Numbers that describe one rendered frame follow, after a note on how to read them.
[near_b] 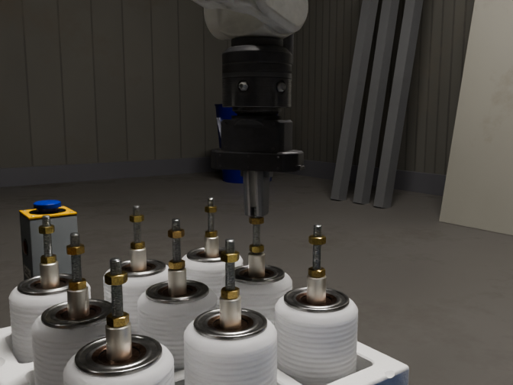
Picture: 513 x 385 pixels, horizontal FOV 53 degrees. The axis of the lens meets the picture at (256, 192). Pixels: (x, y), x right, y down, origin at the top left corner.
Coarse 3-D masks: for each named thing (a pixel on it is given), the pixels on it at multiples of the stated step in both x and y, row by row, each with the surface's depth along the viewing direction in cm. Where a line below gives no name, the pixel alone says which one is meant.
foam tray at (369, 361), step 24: (0, 336) 67; (0, 360) 61; (360, 360) 62; (384, 360) 60; (0, 384) 55; (24, 384) 55; (288, 384) 55; (336, 384) 55; (360, 384) 55; (384, 384) 57
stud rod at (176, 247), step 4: (172, 220) 61; (176, 220) 61; (172, 224) 61; (176, 224) 61; (172, 228) 61; (176, 228) 61; (176, 240) 61; (176, 244) 61; (180, 244) 62; (176, 248) 61; (180, 248) 62; (176, 252) 61; (180, 252) 62; (176, 256) 61; (180, 256) 62; (176, 260) 61; (180, 260) 62
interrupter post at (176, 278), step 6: (168, 270) 61; (174, 270) 61; (180, 270) 61; (168, 276) 61; (174, 276) 61; (180, 276) 61; (168, 282) 62; (174, 282) 61; (180, 282) 61; (168, 288) 62; (174, 288) 61; (180, 288) 61; (186, 288) 62; (174, 294) 61; (180, 294) 61
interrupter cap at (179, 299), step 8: (192, 280) 66; (152, 288) 63; (160, 288) 63; (192, 288) 63; (200, 288) 63; (152, 296) 60; (160, 296) 60; (168, 296) 60; (176, 296) 60; (184, 296) 60; (192, 296) 60; (200, 296) 60
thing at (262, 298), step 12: (288, 276) 69; (240, 288) 65; (252, 288) 65; (264, 288) 65; (276, 288) 65; (288, 288) 67; (252, 300) 65; (264, 300) 65; (276, 300) 65; (264, 312) 65
